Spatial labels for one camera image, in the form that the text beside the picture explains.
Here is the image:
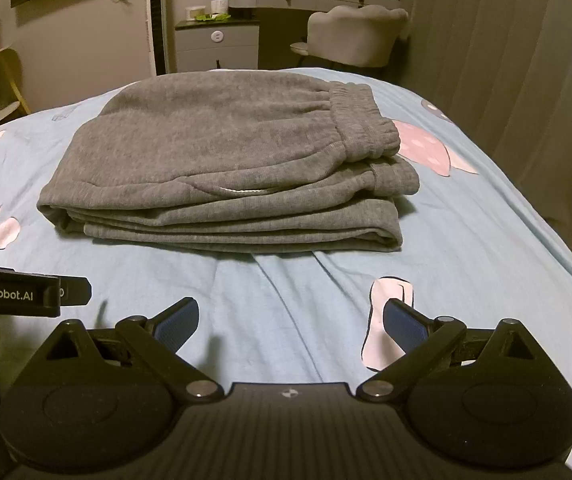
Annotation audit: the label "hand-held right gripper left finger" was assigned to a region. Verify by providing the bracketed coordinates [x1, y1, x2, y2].
[31, 297, 225, 404]

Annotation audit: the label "light blue printed bed sheet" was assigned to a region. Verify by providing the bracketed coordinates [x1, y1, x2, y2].
[0, 66, 572, 480]

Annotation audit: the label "grey shell-back chair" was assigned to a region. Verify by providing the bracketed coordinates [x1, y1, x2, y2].
[290, 5, 410, 69]

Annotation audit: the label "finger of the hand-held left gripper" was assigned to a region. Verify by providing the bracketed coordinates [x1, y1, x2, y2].
[58, 276, 92, 307]

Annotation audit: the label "grey curtain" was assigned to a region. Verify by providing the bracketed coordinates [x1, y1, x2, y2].
[400, 0, 572, 266]

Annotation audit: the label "white tower fan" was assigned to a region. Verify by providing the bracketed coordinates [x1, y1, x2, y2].
[141, 0, 170, 77]

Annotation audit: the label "grey bedside cabinet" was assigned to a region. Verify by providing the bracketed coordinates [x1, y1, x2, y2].
[174, 19, 261, 74]

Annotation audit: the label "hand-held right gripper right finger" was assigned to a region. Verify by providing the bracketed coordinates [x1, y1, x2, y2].
[356, 298, 543, 404]

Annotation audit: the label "grey pants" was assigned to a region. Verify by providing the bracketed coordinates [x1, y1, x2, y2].
[36, 71, 421, 255]

